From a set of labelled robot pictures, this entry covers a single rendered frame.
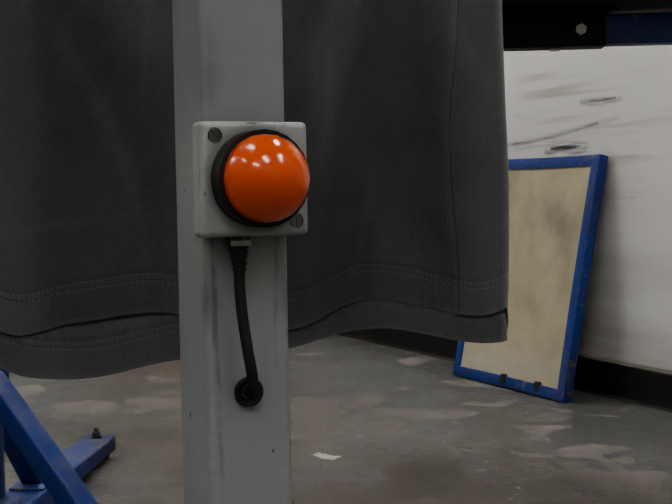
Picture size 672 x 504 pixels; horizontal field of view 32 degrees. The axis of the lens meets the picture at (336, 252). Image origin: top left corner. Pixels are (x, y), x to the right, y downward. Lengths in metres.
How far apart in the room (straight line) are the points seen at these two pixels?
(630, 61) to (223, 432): 3.15
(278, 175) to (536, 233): 3.37
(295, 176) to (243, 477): 0.14
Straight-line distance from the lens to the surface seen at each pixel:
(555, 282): 3.72
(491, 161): 0.93
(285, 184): 0.49
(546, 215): 3.81
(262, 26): 0.54
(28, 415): 2.07
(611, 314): 3.69
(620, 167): 3.64
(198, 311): 0.53
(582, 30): 2.01
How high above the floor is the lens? 0.64
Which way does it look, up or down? 3 degrees down
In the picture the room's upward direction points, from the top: 1 degrees counter-clockwise
